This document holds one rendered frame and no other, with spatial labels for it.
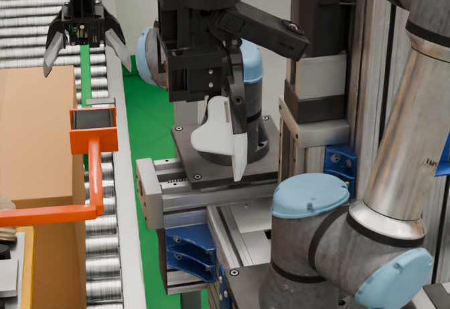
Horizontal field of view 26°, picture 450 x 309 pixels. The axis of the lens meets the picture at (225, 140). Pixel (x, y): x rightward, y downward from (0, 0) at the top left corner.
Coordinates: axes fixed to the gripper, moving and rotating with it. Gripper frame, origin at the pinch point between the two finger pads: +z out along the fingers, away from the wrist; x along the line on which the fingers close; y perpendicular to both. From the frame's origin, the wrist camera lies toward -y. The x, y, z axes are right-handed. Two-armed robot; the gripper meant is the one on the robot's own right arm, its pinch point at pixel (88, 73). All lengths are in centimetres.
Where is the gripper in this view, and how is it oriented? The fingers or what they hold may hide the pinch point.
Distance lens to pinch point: 176.9
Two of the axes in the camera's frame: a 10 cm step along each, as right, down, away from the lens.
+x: 9.9, -0.7, 1.1
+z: 0.0, 8.5, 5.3
